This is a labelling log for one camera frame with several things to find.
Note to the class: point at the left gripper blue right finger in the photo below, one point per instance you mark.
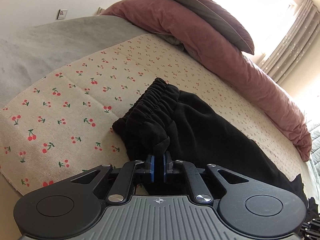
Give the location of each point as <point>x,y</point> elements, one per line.
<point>183,178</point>

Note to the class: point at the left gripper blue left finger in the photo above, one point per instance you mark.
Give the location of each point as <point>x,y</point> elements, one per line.
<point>127,178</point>

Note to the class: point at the black pants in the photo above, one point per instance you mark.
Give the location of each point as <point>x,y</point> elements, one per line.
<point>168,120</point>

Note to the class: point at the cherry print bed cloth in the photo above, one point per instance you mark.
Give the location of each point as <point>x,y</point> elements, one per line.
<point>62,124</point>

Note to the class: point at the grey quilted headboard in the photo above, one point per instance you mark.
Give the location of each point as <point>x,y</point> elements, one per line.
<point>314,155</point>

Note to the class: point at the pink duvet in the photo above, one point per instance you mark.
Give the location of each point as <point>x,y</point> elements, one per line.
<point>218,55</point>

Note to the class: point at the grey bed sheet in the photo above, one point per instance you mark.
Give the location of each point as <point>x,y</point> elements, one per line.
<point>30,54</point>

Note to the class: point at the pink grey pillow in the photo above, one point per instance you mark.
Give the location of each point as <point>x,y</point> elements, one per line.
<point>222,21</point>

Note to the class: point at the beige star curtain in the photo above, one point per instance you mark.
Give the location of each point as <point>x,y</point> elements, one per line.
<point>291,49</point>

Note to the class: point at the white wall switch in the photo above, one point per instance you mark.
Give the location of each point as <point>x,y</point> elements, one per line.
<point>62,14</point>

